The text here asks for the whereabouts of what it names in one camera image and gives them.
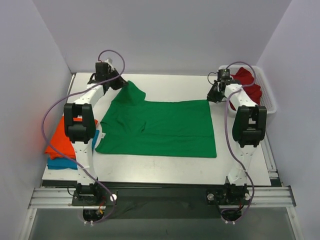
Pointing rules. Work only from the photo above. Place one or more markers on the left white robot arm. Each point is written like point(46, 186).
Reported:
point(80, 126)

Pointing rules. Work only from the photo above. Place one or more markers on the aluminium frame rail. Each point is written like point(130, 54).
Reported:
point(155, 173)

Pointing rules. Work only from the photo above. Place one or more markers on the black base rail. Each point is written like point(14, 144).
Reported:
point(226, 202)

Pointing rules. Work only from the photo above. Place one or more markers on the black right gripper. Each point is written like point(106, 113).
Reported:
point(214, 92)

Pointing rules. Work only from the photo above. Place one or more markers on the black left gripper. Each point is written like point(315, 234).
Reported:
point(118, 81)

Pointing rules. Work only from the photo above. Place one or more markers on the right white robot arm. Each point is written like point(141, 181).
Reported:
point(248, 130)

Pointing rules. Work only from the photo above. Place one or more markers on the white plastic basket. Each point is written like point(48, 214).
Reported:
point(260, 92)

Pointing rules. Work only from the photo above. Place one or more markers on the green t-shirt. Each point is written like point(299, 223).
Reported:
point(134, 126)

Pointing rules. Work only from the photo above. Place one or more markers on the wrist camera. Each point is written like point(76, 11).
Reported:
point(223, 74)
point(109, 61)

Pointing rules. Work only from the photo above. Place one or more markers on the folded orange t-shirt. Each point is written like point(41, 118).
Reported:
point(83, 150)

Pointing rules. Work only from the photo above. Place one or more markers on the folded blue t-shirt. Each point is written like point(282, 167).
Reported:
point(60, 163)

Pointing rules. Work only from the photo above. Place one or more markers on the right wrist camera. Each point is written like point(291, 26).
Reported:
point(223, 74)

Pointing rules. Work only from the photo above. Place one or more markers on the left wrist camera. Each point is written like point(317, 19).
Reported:
point(109, 61)

